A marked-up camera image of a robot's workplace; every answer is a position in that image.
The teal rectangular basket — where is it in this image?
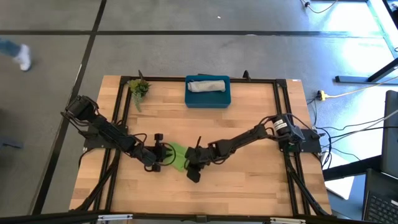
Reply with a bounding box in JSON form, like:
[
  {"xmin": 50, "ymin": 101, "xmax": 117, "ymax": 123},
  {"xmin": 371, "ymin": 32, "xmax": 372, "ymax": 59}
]
[{"xmin": 184, "ymin": 75, "xmax": 231, "ymax": 110}]

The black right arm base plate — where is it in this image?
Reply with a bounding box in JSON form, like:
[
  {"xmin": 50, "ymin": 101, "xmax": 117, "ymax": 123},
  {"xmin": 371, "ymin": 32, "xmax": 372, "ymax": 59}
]
[{"xmin": 278, "ymin": 129, "xmax": 323, "ymax": 154}]

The light desk top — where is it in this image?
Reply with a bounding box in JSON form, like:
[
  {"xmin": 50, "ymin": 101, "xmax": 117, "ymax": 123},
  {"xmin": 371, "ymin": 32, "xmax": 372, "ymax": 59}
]
[{"xmin": 368, "ymin": 0, "xmax": 398, "ymax": 58}]

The black desk leg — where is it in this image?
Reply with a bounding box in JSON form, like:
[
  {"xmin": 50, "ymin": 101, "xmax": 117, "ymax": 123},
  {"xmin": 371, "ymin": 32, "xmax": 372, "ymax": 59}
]
[{"xmin": 335, "ymin": 57, "xmax": 398, "ymax": 84}]

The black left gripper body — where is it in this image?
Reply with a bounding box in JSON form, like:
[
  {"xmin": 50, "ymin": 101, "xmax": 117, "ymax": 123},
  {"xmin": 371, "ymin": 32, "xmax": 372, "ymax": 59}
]
[{"xmin": 133, "ymin": 133, "xmax": 164, "ymax": 173}]

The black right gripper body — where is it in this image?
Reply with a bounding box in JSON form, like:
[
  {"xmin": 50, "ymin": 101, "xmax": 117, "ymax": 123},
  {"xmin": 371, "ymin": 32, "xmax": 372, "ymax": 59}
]
[{"xmin": 185, "ymin": 136, "xmax": 218, "ymax": 184}]

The black floor cable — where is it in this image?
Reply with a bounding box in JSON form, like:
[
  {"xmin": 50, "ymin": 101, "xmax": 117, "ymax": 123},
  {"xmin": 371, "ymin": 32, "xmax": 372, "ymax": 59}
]
[{"xmin": 313, "ymin": 124, "xmax": 384, "ymax": 141}]

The yellow floor cable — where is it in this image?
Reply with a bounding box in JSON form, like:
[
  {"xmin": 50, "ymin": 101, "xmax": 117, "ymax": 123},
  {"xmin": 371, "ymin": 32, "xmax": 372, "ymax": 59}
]
[{"xmin": 325, "ymin": 75, "xmax": 398, "ymax": 99}]

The black table leg bar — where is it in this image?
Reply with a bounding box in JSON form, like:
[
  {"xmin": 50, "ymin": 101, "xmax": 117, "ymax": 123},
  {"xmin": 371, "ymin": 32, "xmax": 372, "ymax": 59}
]
[{"xmin": 322, "ymin": 154, "xmax": 384, "ymax": 182}]

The grey waffle microfiber towel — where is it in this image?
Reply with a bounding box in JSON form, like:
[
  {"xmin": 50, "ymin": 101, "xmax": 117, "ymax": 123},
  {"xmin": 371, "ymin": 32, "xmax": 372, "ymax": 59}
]
[{"xmin": 187, "ymin": 80, "xmax": 227, "ymax": 93}]

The black monitor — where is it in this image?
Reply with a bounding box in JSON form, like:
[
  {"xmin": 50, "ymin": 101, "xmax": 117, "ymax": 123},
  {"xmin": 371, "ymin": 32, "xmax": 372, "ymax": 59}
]
[{"xmin": 381, "ymin": 90, "xmax": 398, "ymax": 179}]

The long black aluminium beam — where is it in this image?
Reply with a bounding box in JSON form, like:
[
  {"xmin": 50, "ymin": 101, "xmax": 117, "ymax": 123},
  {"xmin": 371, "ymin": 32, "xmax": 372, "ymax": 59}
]
[{"xmin": 0, "ymin": 210, "xmax": 398, "ymax": 224}]

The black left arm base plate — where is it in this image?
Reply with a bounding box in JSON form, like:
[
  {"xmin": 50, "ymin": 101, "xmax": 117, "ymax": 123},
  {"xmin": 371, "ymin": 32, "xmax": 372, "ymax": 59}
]
[{"xmin": 83, "ymin": 126, "xmax": 128, "ymax": 150}]

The person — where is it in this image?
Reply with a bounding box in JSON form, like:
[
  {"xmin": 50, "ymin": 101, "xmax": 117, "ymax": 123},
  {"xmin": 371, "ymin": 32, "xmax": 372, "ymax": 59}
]
[{"xmin": 0, "ymin": 39, "xmax": 32, "ymax": 72}]

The green microfiber towel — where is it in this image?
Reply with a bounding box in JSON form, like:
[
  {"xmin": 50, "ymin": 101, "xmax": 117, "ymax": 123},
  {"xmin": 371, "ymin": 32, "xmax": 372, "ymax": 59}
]
[{"xmin": 163, "ymin": 142, "xmax": 191, "ymax": 173}]

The silver metal bracket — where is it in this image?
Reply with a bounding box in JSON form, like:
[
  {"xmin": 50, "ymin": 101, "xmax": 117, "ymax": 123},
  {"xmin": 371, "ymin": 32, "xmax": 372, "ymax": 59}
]
[
  {"xmin": 97, "ymin": 213, "xmax": 134, "ymax": 222},
  {"xmin": 269, "ymin": 217, "xmax": 307, "ymax": 224}
]

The grey cable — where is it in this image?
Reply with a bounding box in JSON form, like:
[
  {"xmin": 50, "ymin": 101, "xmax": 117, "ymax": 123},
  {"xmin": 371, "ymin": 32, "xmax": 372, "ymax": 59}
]
[{"xmin": 362, "ymin": 108, "xmax": 398, "ymax": 131}]

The black laptop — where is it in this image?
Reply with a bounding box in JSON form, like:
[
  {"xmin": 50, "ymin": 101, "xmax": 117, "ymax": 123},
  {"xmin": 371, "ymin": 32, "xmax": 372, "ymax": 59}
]
[{"xmin": 362, "ymin": 167, "xmax": 398, "ymax": 224}]

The black aluminium table frame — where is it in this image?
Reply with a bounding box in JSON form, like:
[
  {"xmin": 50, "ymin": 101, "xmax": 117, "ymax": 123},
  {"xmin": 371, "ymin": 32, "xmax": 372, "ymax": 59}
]
[{"xmin": 70, "ymin": 74, "xmax": 332, "ymax": 218}]

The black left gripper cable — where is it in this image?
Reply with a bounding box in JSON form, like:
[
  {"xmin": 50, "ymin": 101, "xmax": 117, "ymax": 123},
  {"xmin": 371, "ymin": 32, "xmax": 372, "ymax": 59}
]
[{"xmin": 161, "ymin": 142, "xmax": 177, "ymax": 166}]

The black cable with plug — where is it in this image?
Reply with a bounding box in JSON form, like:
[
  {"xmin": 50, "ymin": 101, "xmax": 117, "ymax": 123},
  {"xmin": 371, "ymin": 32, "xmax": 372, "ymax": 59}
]
[{"xmin": 300, "ymin": 0, "xmax": 339, "ymax": 14}]

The small artificial green plant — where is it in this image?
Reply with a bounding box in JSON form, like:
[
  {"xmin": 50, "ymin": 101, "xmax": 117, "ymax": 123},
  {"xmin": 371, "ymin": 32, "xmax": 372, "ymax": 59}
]
[{"xmin": 127, "ymin": 78, "xmax": 152, "ymax": 113}]

